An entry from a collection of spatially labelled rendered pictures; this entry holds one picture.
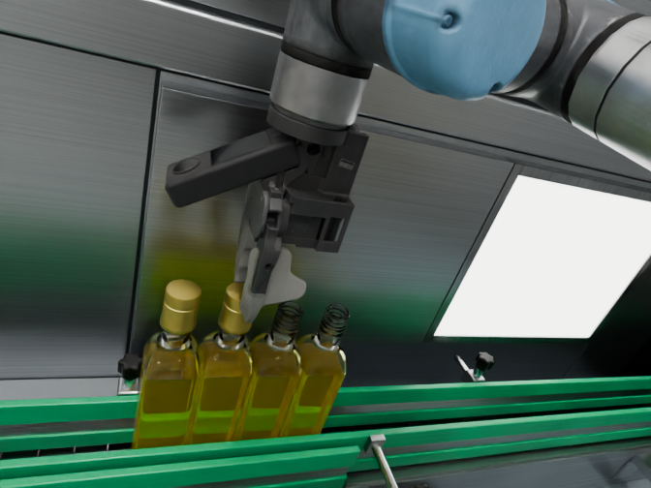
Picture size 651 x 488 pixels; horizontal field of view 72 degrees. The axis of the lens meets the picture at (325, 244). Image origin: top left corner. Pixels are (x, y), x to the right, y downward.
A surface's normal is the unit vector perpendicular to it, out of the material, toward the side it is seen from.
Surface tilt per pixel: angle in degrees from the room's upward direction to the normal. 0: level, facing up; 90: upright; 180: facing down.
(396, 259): 90
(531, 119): 90
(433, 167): 90
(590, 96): 113
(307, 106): 90
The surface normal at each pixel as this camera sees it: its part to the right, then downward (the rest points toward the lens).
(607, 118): -0.90, 0.35
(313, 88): -0.18, 0.44
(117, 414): 0.29, 0.54
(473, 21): 0.47, 0.54
